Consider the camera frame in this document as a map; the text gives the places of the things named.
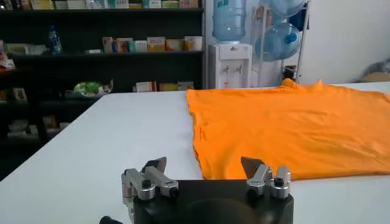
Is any black shelving unit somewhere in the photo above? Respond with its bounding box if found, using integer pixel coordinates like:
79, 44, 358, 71
0, 0, 205, 181

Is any white red striped box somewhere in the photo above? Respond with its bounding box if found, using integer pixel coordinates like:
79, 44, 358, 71
135, 80, 158, 93

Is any blue water jug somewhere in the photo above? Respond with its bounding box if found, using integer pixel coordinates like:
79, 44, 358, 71
255, 21, 302, 62
258, 0, 307, 19
211, 0, 247, 42

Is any yellow white medicine box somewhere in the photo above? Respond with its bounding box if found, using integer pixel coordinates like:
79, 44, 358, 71
146, 37, 166, 53

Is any white metal jug rack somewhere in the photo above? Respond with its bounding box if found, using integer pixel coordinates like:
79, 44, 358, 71
250, 0, 311, 88

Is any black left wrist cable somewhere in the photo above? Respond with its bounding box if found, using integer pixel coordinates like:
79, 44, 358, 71
99, 215, 123, 224

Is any blue plastic bottle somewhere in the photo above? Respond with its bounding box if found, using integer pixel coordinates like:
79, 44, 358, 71
48, 24, 63, 55

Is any pink white medicine box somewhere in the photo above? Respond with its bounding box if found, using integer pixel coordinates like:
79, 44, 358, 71
102, 37, 115, 54

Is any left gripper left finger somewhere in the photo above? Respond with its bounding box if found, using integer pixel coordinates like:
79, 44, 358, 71
121, 156, 180, 214

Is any orange t-shirt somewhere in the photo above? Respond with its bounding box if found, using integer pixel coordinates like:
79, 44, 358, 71
185, 78, 390, 181

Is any white open carton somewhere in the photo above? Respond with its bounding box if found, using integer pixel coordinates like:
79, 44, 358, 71
27, 44, 48, 56

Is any bowl of green packets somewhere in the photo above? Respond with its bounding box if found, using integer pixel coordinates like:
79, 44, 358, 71
64, 79, 115, 99

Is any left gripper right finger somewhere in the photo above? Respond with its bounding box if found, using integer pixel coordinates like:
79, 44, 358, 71
240, 156, 292, 200

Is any red white medicine box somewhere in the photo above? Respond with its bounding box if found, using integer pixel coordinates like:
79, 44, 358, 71
165, 38, 185, 52

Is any blue white medicine box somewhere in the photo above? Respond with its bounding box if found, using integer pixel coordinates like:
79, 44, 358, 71
87, 0, 109, 10

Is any striped clothes pile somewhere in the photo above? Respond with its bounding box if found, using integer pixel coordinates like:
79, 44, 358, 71
358, 58, 390, 83

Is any white water dispenser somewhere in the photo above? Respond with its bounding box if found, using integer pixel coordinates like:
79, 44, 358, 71
207, 41, 254, 89

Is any yellow green medicine box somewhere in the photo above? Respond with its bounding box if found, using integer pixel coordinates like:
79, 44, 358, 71
158, 82, 179, 92

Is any red orange medicine box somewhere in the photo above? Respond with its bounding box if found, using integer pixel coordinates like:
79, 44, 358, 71
115, 37, 134, 54

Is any white teal medicine box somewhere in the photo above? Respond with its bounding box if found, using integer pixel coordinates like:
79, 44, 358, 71
133, 40, 148, 54

